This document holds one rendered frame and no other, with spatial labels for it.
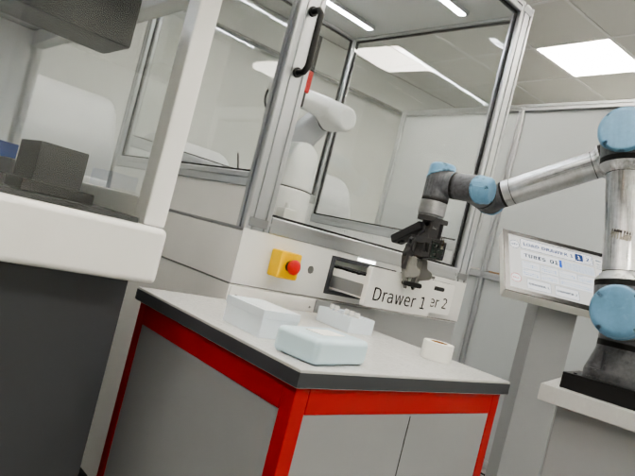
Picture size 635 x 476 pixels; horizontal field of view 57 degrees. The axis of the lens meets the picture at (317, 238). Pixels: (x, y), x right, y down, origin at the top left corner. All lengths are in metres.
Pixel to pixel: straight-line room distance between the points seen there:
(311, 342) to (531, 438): 1.71
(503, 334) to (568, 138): 1.13
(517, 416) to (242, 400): 1.64
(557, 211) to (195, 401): 2.62
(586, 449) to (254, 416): 0.86
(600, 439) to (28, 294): 1.25
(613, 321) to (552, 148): 2.20
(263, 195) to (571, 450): 0.96
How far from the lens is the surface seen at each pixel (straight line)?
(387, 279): 1.65
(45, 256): 1.05
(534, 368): 2.50
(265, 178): 1.53
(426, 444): 1.23
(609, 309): 1.46
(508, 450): 2.55
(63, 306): 1.15
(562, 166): 1.71
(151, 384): 1.29
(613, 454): 1.57
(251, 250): 1.53
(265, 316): 1.07
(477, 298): 3.58
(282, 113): 1.55
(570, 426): 1.58
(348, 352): 1.01
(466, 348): 3.61
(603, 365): 1.60
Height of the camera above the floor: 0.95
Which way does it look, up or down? 1 degrees up
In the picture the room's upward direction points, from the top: 14 degrees clockwise
